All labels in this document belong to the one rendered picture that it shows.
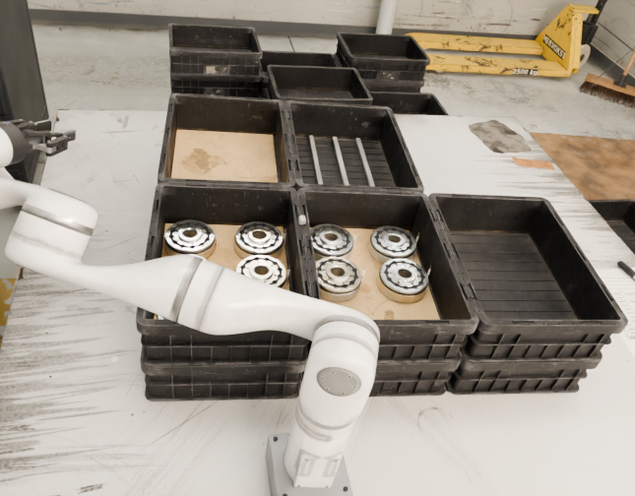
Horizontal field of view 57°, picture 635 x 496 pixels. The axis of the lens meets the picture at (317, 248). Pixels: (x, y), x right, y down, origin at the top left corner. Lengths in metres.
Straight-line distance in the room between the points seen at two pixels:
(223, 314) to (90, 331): 0.58
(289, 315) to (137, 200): 0.90
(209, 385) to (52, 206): 0.49
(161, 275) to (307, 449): 0.35
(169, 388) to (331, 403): 0.42
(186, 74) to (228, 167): 1.28
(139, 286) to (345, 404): 0.31
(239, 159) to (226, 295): 0.82
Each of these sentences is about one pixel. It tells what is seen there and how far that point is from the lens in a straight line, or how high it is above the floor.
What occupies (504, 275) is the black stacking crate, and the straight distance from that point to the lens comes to 1.39.
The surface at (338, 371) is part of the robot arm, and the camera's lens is 0.77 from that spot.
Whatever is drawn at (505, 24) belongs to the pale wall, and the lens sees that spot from 5.13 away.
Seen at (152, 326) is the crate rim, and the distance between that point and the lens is 1.00.
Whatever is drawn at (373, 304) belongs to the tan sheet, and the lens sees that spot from 1.21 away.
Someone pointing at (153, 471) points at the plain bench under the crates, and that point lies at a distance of 1.12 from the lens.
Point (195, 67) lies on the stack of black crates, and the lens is 2.75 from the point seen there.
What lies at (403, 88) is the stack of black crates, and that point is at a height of 0.45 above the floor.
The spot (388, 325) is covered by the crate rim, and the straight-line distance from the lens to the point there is 1.04.
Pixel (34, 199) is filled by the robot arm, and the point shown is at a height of 1.20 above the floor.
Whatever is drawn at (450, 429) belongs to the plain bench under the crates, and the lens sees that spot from 1.23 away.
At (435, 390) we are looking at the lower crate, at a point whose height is 0.72.
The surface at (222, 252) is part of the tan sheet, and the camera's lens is 1.27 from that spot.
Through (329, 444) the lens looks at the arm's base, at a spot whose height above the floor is 0.90.
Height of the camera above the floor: 1.68
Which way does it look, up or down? 41 degrees down
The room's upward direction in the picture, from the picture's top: 10 degrees clockwise
